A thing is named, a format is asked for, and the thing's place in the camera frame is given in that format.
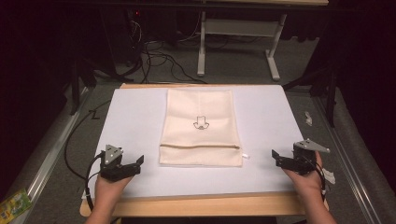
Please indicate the black metal stand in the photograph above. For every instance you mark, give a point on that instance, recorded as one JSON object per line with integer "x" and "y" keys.
{"x": 328, "y": 90}
{"x": 77, "y": 84}

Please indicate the green printed packet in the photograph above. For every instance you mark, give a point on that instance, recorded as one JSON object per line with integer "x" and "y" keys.
{"x": 14, "y": 205}

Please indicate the metal floor rail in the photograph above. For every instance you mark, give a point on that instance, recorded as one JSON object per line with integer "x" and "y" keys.
{"x": 51, "y": 152}
{"x": 342, "y": 155}

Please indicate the white tape piece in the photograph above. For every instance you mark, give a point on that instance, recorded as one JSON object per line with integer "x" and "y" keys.
{"x": 329, "y": 175}

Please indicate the wooden table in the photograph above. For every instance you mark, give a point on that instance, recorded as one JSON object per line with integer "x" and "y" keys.
{"x": 202, "y": 206}

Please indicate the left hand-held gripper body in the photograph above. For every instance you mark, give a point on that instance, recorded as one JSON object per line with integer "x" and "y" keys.
{"x": 112, "y": 161}

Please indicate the white crumpled scrap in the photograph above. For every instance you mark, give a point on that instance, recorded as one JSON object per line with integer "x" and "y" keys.
{"x": 308, "y": 118}

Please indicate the black computer tower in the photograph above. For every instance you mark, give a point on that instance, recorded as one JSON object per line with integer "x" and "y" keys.
{"x": 124, "y": 34}

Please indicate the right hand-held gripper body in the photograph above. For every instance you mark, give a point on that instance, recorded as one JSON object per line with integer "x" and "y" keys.
{"x": 306, "y": 157}

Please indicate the white desk frame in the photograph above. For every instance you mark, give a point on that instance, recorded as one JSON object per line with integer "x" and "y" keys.
{"x": 239, "y": 28}

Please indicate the cream zipper pouch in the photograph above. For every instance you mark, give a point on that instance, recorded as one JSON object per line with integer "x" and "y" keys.
{"x": 199, "y": 105}

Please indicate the person's left hand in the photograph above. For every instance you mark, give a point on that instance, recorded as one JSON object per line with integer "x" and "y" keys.
{"x": 109, "y": 191}

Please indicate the white table mat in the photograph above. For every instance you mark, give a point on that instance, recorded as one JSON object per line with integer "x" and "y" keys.
{"x": 264, "y": 124}

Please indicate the person's right hand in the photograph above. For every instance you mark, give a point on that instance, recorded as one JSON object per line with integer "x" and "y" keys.
{"x": 303, "y": 183}

